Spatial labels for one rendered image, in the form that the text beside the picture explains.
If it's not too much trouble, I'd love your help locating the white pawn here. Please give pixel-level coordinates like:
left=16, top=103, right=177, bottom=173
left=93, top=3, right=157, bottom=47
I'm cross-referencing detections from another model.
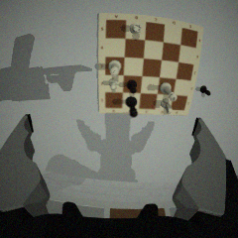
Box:
left=109, top=78, right=118, bottom=89

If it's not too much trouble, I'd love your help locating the brown and cream chessboard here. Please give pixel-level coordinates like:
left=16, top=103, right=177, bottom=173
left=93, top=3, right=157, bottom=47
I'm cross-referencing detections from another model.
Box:
left=98, top=13, right=203, bottom=115

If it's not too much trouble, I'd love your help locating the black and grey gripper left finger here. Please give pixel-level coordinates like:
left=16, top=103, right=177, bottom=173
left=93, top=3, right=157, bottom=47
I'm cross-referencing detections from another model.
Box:
left=0, top=114, right=50, bottom=238

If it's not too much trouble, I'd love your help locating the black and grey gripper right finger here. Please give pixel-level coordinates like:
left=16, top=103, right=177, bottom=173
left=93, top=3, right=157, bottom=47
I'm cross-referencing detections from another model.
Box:
left=173, top=118, right=238, bottom=238

